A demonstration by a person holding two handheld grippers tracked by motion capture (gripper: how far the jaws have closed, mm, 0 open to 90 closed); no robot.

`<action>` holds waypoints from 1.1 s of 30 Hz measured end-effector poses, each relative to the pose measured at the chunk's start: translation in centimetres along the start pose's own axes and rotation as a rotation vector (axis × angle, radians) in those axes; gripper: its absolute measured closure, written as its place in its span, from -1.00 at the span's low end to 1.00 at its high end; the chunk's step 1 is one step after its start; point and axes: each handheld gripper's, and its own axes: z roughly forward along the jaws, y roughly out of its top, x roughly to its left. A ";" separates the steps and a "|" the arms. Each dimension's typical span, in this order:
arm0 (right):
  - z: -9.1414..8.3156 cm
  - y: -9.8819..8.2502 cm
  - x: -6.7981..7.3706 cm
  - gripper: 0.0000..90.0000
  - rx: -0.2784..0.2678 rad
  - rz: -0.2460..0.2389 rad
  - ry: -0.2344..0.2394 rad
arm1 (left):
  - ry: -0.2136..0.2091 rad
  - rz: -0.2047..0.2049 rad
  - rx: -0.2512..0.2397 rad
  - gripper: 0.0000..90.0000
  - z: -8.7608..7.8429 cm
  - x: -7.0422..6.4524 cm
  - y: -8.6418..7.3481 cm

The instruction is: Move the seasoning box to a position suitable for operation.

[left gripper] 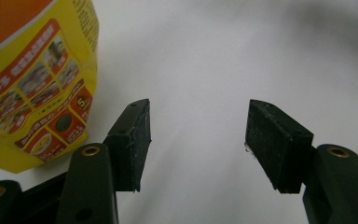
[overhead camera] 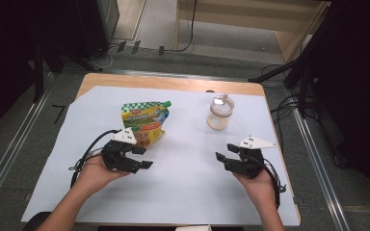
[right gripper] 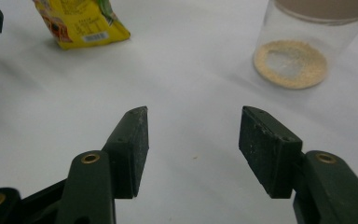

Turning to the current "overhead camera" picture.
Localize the black floor cables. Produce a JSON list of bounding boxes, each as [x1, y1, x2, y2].
[[261, 64, 307, 142]]

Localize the yellow green spouted pouch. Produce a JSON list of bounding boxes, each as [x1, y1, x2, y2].
[[120, 100, 172, 148]]

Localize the white paper sheet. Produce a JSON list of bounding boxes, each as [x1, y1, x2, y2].
[[21, 85, 301, 227]]

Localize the black hanging cable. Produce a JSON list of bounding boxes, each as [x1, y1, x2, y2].
[[165, 0, 198, 54]]

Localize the person's right hand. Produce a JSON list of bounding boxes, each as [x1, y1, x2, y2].
[[232, 167, 278, 210]]

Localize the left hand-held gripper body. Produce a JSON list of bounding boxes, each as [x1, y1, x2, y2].
[[100, 127, 142, 174]]

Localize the white floor cable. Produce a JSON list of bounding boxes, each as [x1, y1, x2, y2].
[[103, 44, 116, 70]]

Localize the person's left hand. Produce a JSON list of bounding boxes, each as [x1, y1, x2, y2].
[[76, 154, 131, 197]]

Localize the dark curtain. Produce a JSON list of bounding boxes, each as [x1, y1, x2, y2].
[[314, 0, 370, 206], [0, 0, 88, 142]]

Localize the black metal stand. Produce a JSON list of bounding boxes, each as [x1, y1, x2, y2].
[[33, 38, 104, 104], [249, 0, 338, 118]]

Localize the black stool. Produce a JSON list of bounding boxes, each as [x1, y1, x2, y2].
[[21, 211, 53, 231]]

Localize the metal floor rail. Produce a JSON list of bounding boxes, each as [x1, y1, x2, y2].
[[0, 73, 56, 219], [104, 68, 249, 83], [293, 109, 351, 231]]

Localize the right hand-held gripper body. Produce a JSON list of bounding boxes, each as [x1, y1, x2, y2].
[[224, 135, 278, 180]]

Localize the light wooden shelf unit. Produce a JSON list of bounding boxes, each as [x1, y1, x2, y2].
[[174, 0, 331, 64]]

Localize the small white box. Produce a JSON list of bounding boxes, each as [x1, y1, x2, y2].
[[174, 224, 212, 231]]

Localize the dark cabinet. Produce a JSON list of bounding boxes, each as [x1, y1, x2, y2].
[[76, 0, 120, 61]]

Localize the clear plastic jar with lid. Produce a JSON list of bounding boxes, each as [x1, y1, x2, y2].
[[205, 92, 235, 131]]

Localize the wooden table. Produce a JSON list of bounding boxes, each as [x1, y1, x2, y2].
[[76, 72, 302, 227]]

